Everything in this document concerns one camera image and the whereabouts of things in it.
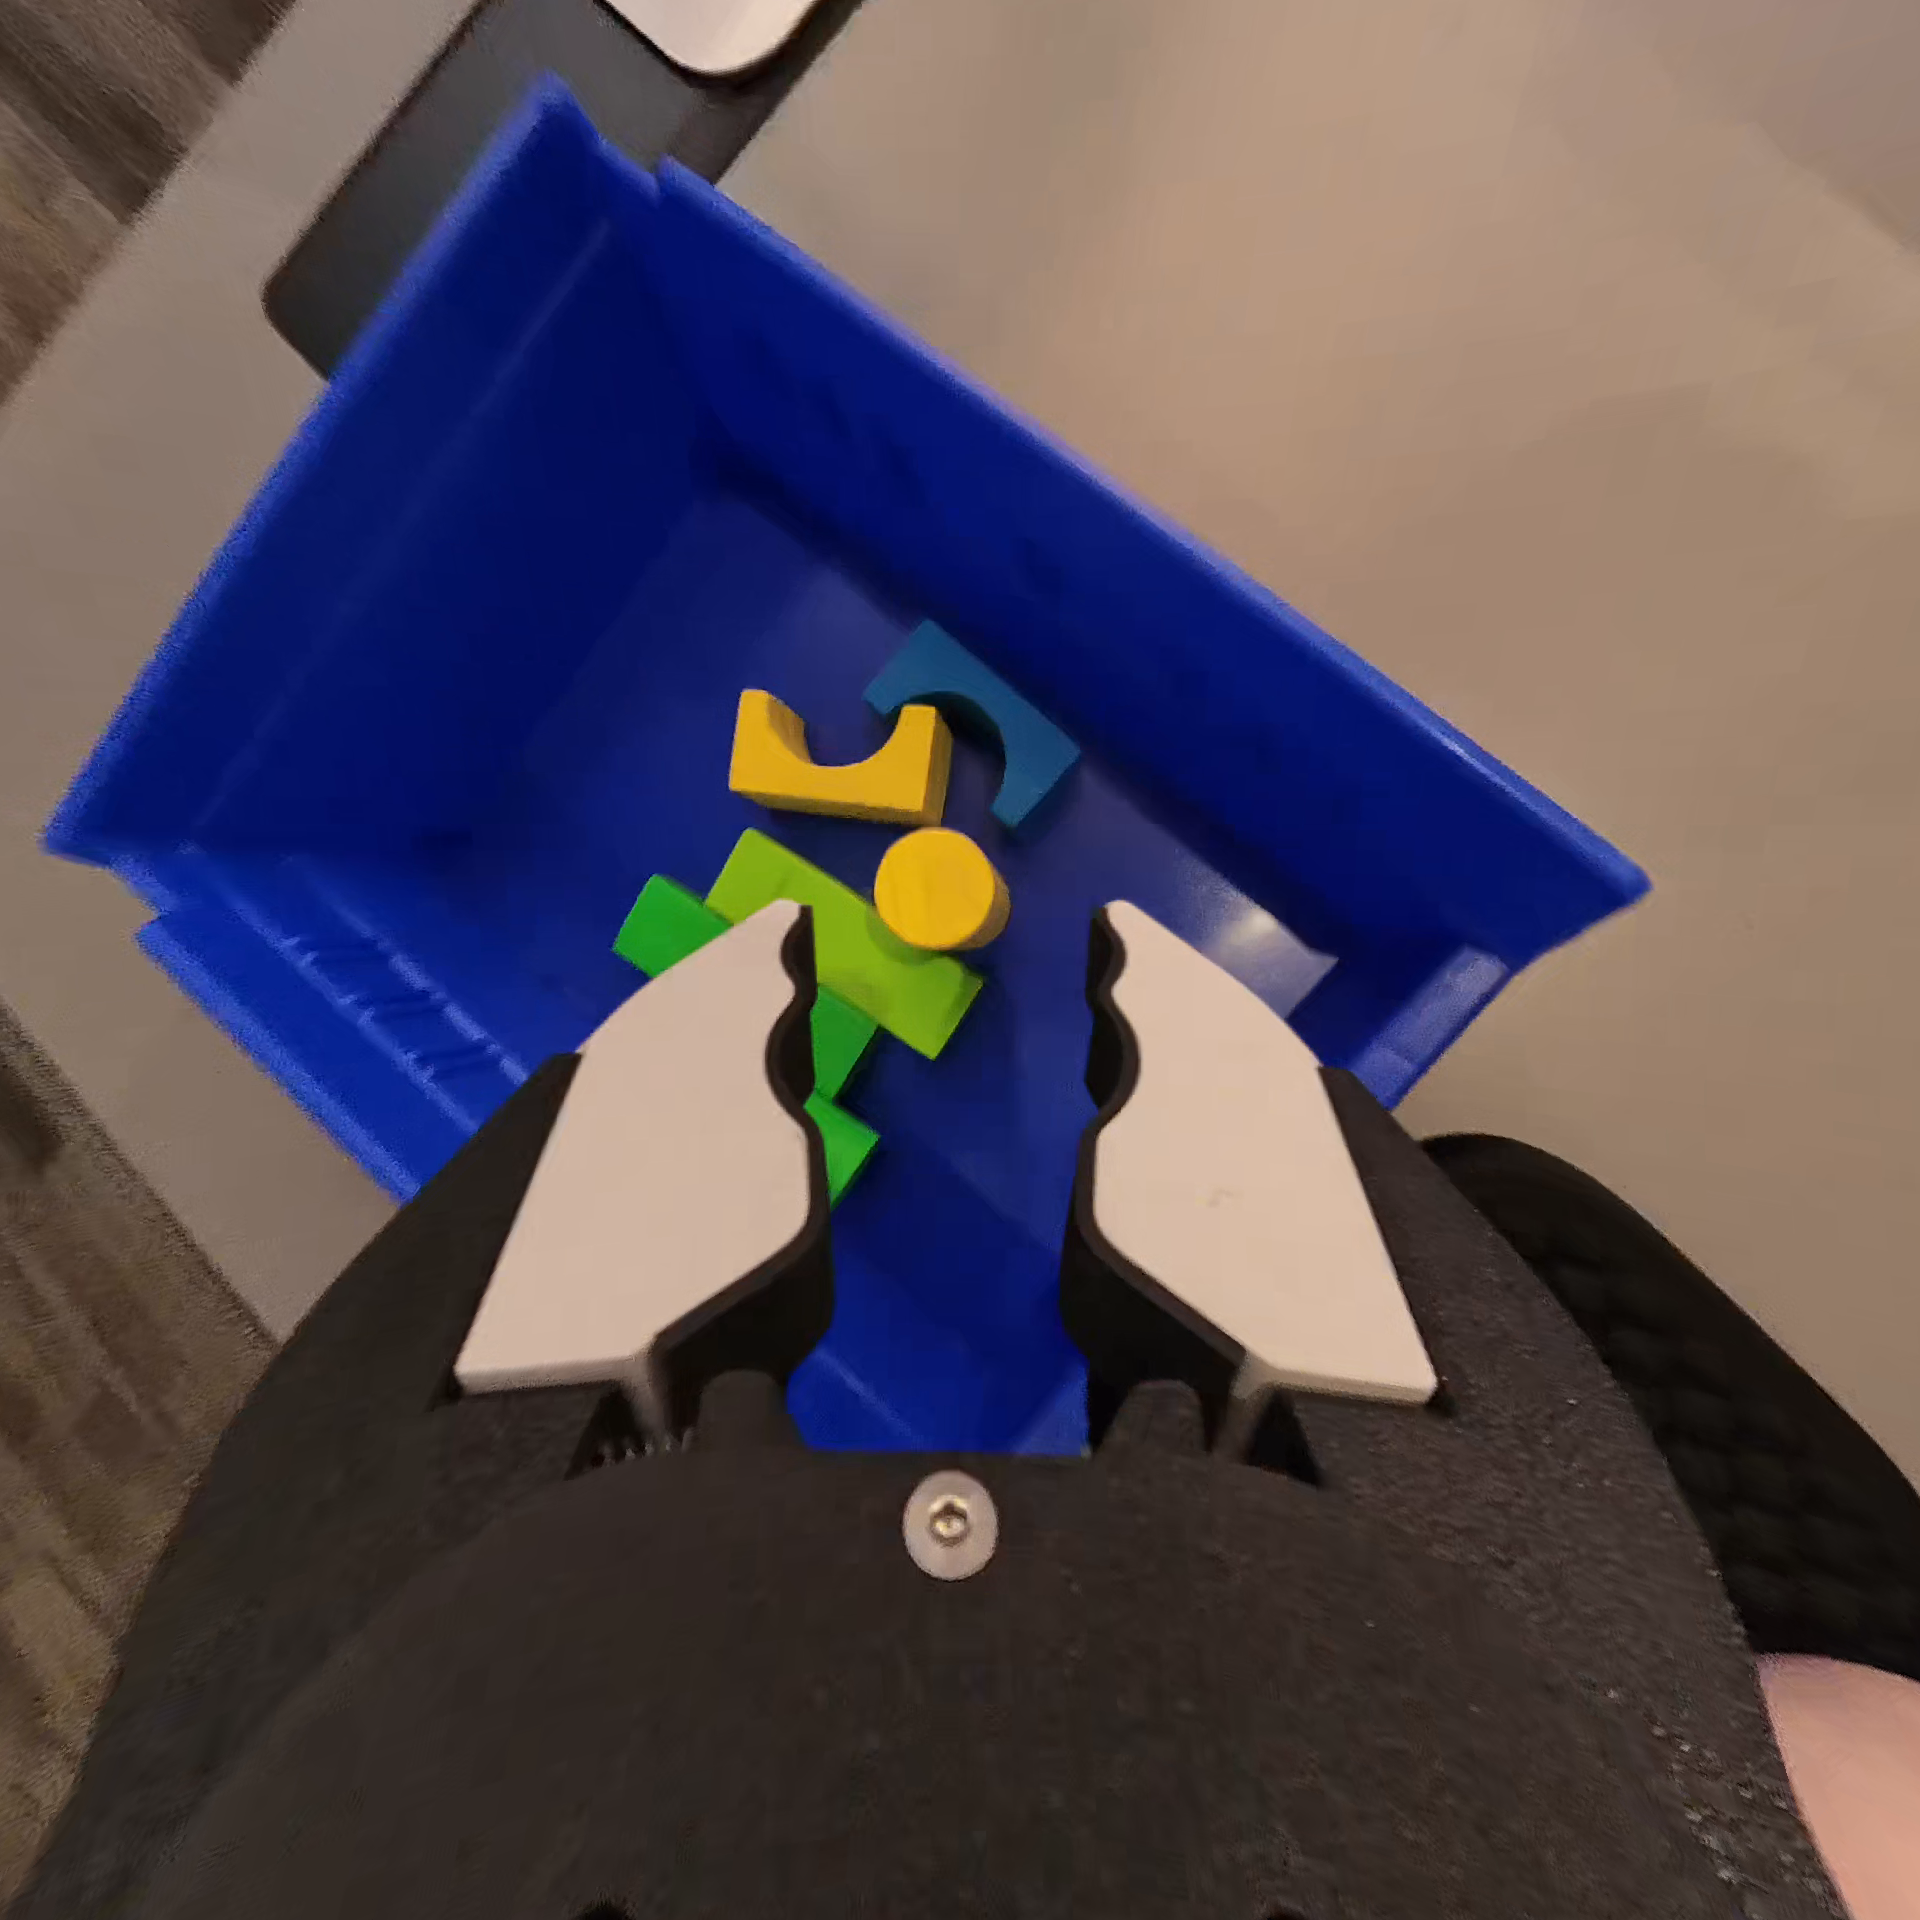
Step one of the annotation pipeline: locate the blue plastic bin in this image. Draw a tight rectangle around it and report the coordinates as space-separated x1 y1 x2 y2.
43 77 1656 1464

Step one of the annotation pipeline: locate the wooden document stand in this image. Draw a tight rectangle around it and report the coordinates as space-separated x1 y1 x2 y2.
599 0 831 86

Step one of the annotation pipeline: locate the black mesh pad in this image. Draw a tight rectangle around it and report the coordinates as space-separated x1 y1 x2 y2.
1411 1133 1920 1688

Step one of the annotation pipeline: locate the blue arch block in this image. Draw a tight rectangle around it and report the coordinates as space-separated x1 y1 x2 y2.
863 619 1086 831

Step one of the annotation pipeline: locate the person's right forearm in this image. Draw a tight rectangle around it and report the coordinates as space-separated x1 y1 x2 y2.
1751 1645 1920 1920

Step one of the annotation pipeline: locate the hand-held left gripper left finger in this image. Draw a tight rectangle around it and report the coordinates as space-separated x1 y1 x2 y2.
451 895 836 1406

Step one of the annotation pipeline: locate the lime green plank block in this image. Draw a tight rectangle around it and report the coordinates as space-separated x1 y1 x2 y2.
703 829 991 1063

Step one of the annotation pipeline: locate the yellow arch block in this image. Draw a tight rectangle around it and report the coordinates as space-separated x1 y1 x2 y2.
726 689 960 831

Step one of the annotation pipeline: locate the yellow cylinder block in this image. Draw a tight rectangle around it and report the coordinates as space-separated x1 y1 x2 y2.
869 822 1016 957

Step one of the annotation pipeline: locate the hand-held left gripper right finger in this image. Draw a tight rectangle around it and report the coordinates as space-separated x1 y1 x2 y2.
1063 900 1447 1412

